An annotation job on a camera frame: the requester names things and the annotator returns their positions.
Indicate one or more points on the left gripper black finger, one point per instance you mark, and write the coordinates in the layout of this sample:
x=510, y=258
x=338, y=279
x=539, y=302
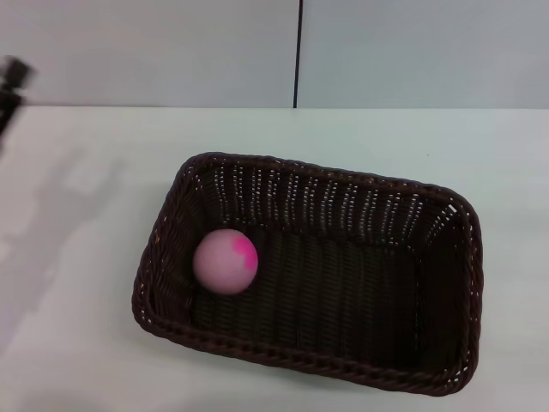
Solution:
x=18, y=72

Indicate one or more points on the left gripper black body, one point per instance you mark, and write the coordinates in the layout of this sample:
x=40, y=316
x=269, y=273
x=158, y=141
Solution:
x=8, y=109

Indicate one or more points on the pink peach toy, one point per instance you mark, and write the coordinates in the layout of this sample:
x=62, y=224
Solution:
x=221, y=266

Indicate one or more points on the dark brown woven basket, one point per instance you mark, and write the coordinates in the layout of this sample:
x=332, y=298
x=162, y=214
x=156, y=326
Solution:
x=334, y=292

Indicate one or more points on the black vertical wall strip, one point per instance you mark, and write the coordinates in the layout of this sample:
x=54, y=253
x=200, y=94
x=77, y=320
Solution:
x=298, y=51

